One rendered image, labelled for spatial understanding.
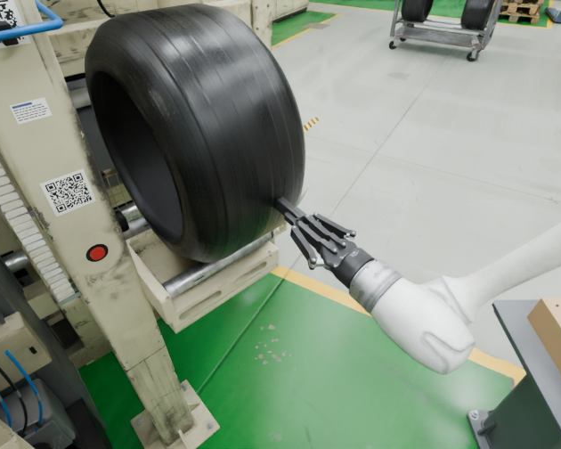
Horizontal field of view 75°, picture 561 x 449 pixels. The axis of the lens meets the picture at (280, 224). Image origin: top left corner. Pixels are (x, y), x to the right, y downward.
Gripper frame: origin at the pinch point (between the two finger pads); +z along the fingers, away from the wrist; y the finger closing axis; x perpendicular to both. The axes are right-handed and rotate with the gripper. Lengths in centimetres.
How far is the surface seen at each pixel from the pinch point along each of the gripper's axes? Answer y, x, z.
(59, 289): 44, 16, 23
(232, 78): 3.5, -23.6, 15.5
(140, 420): 44, 115, 24
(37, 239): 42.5, 2.3, 24.6
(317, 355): -32, 114, -3
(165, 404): 35, 83, 12
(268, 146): 1.5, -13.3, 6.7
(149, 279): 26.9, 21.1, 17.3
